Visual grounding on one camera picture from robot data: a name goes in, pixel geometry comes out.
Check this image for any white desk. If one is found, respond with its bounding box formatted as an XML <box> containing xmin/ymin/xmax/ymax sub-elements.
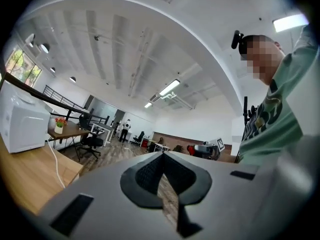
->
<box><xmin>90</xmin><ymin>121</ymin><xmax>115</xmax><ymax>148</ymax></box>

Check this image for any long ceiling light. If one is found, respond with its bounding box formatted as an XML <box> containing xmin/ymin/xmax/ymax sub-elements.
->
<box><xmin>158</xmin><ymin>78</ymin><xmax>181</xmax><ymax>97</ymax></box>

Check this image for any black head-worn camera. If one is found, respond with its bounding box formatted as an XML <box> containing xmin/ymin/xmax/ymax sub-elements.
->
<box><xmin>230</xmin><ymin>29</ymin><xmax>245</xmax><ymax>50</ymax></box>

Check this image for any person's head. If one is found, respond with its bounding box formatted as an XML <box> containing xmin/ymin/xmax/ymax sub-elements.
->
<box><xmin>239</xmin><ymin>34</ymin><xmax>286</xmax><ymax>86</ymax></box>

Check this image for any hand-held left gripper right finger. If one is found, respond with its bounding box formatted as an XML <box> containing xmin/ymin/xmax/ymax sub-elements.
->
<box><xmin>163</xmin><ymin>151</ymin><xmax>283</xmax><ymax>240</ymax></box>

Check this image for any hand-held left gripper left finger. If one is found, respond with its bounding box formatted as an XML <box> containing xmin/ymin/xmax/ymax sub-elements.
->
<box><xmin>37</xmin><ymin>151</ymin><xmax>180</xmax><ymax>240</ymax></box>

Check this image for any white microwave oven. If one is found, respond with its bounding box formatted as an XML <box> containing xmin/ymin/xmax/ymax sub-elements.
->
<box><xmin>0</xmin><ymin>80</ymin><xmax>51</xmax><ymax>154</ymax></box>

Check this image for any white power cable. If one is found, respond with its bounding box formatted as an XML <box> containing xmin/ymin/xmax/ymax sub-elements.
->
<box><xmin>45</xmin><ymin>139</ymin><xmax>67</xmax><ymax>189</ymax></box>

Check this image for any black metal railing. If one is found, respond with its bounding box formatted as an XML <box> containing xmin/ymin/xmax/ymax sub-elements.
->
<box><xmin>0</xmin><ymin>71</ymin><xmax>111</xmax><ymax>125</ymax></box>

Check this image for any person's green printed shirt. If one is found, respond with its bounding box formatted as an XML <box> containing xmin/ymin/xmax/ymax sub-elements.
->
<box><xmin>238</xmin><ymin>25</ymin><xmax>320</xmax><ymax>165</ymax></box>

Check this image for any black office chair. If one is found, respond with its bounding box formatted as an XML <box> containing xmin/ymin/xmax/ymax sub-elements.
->
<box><xmin>132</xmin><ymin>131</ymin><xmax>146</xmax><ymax>144</ymax></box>
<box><xmin>79</xmin><ymin>130</ymin><xmax>105</xmax><ymax>161</ymax></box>
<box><xmin>78</xmin><ymin>113</ymin><xmax>94</xmax><ymax>132</ymax></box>

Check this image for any window with green trees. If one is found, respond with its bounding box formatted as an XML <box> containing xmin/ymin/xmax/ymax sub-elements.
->
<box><xmin>4</xmin><ymin>46</ymin><xmax>42</xmax><ymax>88</ymax></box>

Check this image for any bright ceiling light panel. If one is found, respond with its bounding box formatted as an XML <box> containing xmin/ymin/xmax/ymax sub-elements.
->
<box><xmin>272</xmin><ymin>13</ymin><xmax>310</xmax><ymax>33</ymax></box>

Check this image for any black tripod stand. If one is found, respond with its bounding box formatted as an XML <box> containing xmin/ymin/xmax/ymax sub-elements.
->
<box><xmin>234</xmin><ymin>95</ymin><xmax>259</xmax><ymax>164</ymax></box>

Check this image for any white pot with red flowers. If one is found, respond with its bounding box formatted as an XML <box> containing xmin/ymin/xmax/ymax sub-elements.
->
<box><xmin>54</xmin><ymin>116</ymin><xmax>69</xmax><ymax>135</ymax></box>

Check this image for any small white table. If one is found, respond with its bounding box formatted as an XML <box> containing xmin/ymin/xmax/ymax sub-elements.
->
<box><xmin>153</xmin><ymin>142</ymin><xmax>171</xmax><ymax>153</ymax></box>

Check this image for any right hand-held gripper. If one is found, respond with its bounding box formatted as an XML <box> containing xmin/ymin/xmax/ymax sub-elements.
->
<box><xmin>193</xmin><ymin>137</ymin><xmax>226</xmax><ymax>161</ymax></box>

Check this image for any brown wooden table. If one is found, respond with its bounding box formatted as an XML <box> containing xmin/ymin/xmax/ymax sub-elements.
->
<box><xmin>47</xmin><ymin>120</ymin><xmax>91</xmax><ymax>150</ymax></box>

